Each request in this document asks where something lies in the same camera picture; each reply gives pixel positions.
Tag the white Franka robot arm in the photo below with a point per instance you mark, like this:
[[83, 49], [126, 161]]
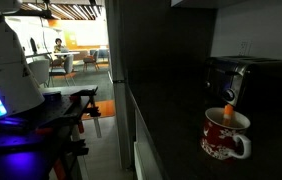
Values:
[[4, 66]]

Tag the orange white marker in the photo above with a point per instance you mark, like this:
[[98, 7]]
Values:
[[228, 112]]

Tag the red white floral mug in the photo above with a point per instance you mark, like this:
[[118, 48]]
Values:
[[218, 140]]

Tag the brown wooden chair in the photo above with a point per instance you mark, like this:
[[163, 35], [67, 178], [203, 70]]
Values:
[[91, 59]]

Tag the grey office chair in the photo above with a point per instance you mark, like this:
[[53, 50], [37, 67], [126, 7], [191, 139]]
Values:
[[66, 68]]

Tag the white office table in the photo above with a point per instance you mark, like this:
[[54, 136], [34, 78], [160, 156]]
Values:
[[66, 53]]

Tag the seated person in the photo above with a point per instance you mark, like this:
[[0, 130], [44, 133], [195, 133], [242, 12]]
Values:
[[58, 46]]

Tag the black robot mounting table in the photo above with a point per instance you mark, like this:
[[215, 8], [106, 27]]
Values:
[[47, 113]]

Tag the black toaster appliance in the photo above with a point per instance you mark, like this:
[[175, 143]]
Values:
[[244, 78]]

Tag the white wall outlet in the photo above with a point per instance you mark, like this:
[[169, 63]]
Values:
[[244, 48]]

